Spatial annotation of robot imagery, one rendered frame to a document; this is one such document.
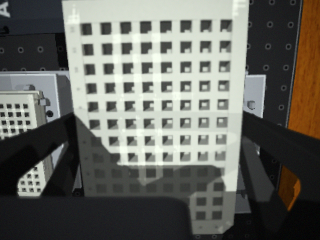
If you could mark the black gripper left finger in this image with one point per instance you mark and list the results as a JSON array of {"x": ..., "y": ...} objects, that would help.
[{"x": 22, "y": 152}]

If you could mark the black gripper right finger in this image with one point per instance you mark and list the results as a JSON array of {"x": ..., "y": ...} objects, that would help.
[{"x": 299, "y": 153}]

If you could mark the dark grey perforated base plate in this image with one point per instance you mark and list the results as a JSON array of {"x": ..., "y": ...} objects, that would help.
[{"x": 272, "y": 48}]

